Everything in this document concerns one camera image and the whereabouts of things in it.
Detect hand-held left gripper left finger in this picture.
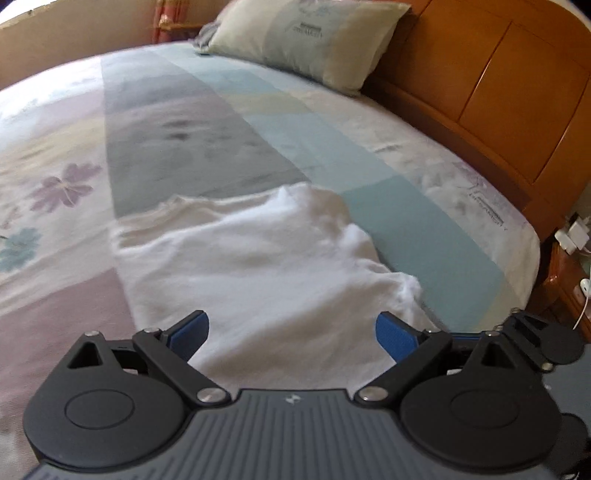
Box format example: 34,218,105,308
67,310,232,409

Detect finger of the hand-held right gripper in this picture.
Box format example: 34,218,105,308
501,311,555,374

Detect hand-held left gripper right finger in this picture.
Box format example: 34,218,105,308
353,312,525,409

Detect white sweatshirt with bear print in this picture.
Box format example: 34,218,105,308
111,181,441,393

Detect wooden bedside cabinet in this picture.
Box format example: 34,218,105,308
524,240,591,344

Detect white charger plug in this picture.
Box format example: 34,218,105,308
554,220,591,254

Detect pastel patchwork bed sheet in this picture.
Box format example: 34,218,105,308
0,39,541,462

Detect wooden bed headboard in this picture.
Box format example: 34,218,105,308
362,0,591,243

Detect grey crumpled cloth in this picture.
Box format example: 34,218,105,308
191,21,220,51

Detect pale printed pillow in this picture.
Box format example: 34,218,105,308
203,0,411,97

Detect pink striped curtain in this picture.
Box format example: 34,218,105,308
148,0,178,44

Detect white charging cable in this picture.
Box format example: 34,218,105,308
573,247,591,330

